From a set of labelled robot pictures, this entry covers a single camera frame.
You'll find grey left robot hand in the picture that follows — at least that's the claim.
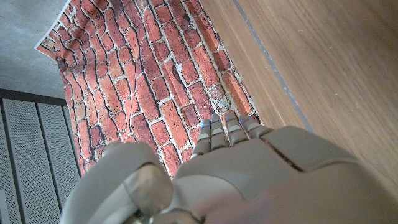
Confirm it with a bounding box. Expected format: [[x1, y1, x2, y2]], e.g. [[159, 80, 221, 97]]
[[58, 113, 398, 224]]

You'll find grey tape outline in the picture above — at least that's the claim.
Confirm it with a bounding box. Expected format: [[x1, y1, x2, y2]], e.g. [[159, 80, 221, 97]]
[[233, 0, 315, 133]]

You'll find red brick print backdrop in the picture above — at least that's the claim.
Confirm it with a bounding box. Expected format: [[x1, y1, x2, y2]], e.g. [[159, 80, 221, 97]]
[[34, 0, 265, 178]]

